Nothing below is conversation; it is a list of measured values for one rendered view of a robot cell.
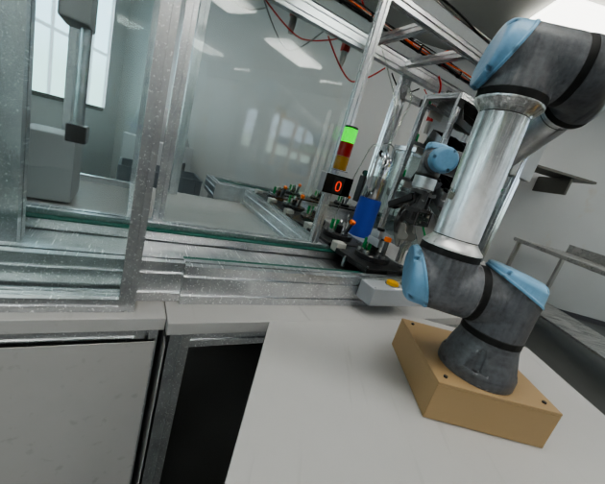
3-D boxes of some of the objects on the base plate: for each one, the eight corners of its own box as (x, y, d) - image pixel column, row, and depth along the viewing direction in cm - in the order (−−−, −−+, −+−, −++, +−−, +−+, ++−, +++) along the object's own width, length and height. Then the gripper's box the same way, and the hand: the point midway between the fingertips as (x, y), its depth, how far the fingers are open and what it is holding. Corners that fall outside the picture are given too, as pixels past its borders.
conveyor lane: (403, 298, 121) (412, 275, 119) (176, 291, 79) (182, 255, 76) (360, 267, 145) (367, 248, 142) (166, 250, 102) (172, 221, 100)
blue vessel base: (373, 240, 219) (386, 203, 212) (356, 237, 211) (369, 199, 204) (360, 232, 232) (372, 198, 225) (344, 229, 224) (355, 194, 217)
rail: (423, 306, 119) (434, 280, 116) (179, 303, 74) (186, 262, 71) (413, 299, 123) (423, 275, 121) (176, 293, 78) (183, 253, 76)
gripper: (423, 190, 99) (400, 252, 104) (442, 195, 103) (419, 254, 109) (404, 184, 106) (383, 242, 111) (422, 190, 110) (401, 245, 116)
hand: (397, 242), depth 112 cm, fingers closed
